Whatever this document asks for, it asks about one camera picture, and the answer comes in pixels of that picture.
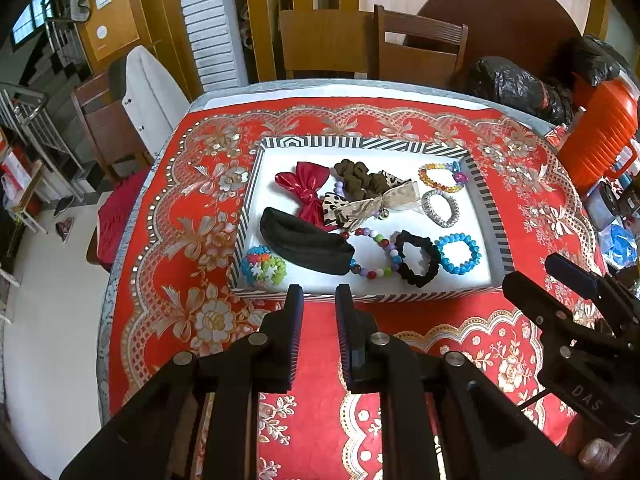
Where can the brown scrunchie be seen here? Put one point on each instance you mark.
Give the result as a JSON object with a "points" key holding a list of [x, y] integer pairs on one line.
{"points": [[355, 180]]}

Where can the leopard print ribbon bow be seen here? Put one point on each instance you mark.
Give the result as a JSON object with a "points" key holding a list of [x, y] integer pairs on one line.
{"points": [[360, 207]]}

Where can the black plastic bag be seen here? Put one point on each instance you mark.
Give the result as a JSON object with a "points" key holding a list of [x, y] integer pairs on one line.
{"points": [[515, 87], [600, 60]]}

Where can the black cloth headband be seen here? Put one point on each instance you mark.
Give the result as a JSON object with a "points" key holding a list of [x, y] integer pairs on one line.
{"points": [[305, 245]]}

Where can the white louvered door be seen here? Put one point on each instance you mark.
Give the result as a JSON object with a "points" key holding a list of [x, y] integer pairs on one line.
{"points": [[212, 20]]}

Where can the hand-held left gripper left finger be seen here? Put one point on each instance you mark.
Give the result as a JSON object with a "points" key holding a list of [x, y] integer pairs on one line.
{"points": [[295, 320]]}

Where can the red seat cushion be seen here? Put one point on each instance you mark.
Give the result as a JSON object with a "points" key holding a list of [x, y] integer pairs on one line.
{"points": [[122, 215]]}

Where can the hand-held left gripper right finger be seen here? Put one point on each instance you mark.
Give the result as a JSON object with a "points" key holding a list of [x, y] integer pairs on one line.
{"points": [[344, 320]]}

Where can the dark wooden chair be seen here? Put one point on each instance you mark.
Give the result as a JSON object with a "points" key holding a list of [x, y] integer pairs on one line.
{"points": [[105, 125]]}

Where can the round brown table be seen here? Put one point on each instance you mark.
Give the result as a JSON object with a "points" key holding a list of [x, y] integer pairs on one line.
{"points": [[510, 15]]}

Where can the slipper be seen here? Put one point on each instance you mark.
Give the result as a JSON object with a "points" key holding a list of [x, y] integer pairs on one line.
{"points": [[64, 230]]}

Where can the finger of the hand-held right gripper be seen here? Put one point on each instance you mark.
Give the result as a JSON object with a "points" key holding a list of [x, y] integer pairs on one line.
{"points": [[530, 295], [572, 275]]}

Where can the person's right hand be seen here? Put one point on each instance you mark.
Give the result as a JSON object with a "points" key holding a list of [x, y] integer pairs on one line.
{"points": [[597, 452]]}

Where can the white ironing board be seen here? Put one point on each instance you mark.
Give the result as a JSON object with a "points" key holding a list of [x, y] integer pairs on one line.
{"points": [[152, 95]]}

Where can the orange ribbed plastic container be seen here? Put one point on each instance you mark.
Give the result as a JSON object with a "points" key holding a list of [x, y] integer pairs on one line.
{"points": [[600, 130]]}

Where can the red satin hair bow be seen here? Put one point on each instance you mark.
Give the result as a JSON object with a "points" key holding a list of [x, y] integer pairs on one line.
{"points": [[305, 182]]}

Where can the black scrunchie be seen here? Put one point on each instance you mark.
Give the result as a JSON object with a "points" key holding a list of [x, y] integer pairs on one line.
{"points": [[430, 260]]}

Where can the black white striped tray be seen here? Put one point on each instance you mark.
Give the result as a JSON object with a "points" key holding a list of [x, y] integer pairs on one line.
{"points": [[400, 287]]}

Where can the metal stair railing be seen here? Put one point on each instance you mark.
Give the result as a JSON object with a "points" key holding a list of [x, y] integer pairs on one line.
{"points": [[40, 115]]}

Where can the red floral tablecloth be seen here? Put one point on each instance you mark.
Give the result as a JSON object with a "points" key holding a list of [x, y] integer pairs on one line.
{"points": [[200, 240]]}

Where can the blue plastic bag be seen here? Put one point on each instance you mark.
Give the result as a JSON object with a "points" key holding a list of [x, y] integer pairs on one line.
{"points": [[622, 242]]}

